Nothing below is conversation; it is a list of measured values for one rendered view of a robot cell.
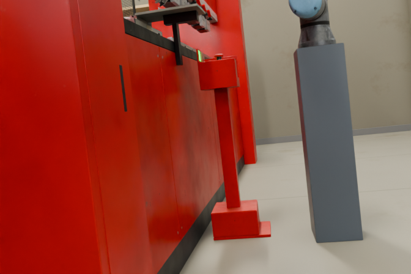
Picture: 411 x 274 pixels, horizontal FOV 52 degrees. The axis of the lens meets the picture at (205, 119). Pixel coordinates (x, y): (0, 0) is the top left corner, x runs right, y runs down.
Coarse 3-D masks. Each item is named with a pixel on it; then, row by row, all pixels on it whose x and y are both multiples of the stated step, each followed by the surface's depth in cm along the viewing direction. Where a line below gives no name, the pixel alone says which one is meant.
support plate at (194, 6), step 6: (180, 6) 170; (186, 6) 170; (192, 6) 169; (198, 6) 171; (138, 12) 174; (144, 12) 173; (150, 12) 173; (156, 12) 173; (162, 12) 174; (168, 12) 175; (174, 12) 176; (198, 12) 181; (204, 12) 184; (144, 18) 182; (150, 18) 183; (156, 18) 184; (162, 18) 186
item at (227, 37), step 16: (224, 0) 390; (224, 16) 390; (240, 16) 395; (192, 32) 397; (208, 32) 394; (224, 32) 391; (240, 32) 388; (208, 48) 395; (224, 48) 392; (240, 48) 389; (240, 64) 390; (240, 80) 391; (240, 96) 392; (240, 112) 393; (256, 160) 406
